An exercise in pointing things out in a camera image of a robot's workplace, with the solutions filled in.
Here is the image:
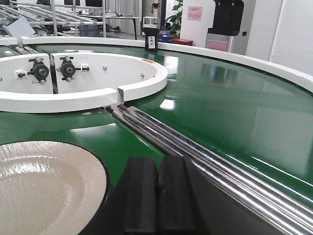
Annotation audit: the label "white power box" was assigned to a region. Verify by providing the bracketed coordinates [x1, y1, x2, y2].
[6, 16, 35, 38]

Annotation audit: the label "metal roller rack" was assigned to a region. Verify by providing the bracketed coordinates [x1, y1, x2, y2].
[0, 0, 106, 37]

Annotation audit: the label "black bearing right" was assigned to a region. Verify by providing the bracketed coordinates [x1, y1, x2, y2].
[59, 56, 89, 82]

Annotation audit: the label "pink wall notice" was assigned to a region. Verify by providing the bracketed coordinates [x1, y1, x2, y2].
[187, 6, 202, 21]

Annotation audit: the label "office desk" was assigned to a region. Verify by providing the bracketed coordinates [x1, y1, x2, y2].
[80, 14, 142, 40]

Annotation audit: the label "black bearing left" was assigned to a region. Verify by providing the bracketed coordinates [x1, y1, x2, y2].
[27, 57, 49, 84]

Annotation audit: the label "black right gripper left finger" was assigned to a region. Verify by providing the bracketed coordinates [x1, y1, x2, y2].
[124, 157, 157, 233]

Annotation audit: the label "white rolling cart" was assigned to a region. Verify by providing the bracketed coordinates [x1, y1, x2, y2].
[143, 16, 157, 28]

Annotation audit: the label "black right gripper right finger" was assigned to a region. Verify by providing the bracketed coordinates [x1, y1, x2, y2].
[158, 156, 195, 232]

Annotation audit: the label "red fire box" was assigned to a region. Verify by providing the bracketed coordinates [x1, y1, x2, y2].
[172, 38, 193, 46]

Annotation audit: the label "chrome conveyor rollers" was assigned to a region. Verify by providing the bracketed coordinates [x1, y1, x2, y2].
[105, 105, 313, 235]

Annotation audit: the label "green potted plant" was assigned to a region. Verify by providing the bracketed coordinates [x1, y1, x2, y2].
[166, 0, 183, 38]

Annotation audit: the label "rear chrome rollers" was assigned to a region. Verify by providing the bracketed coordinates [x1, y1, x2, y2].
[0, 45, 38, 58]

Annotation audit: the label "black sensor box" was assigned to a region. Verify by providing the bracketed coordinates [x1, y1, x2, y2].
[143, 27, 159, 51]

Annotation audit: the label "white inner ring guard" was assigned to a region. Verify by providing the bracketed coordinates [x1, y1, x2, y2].
[0, 52, 168, 113]

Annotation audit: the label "blue lit mobile robot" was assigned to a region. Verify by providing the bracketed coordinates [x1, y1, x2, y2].
[158, 34, 175, 43]

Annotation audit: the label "white outer curved rail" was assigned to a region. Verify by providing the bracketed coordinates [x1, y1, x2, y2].
[0, 36, 313, 94]

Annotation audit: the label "black bearing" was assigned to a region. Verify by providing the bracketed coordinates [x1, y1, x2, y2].
[59, 56, 89, 82]
[27, 57, 49, 84]

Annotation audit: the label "beige plate with black rim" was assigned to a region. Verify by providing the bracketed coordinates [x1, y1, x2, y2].
[0, 141, 110, 235]

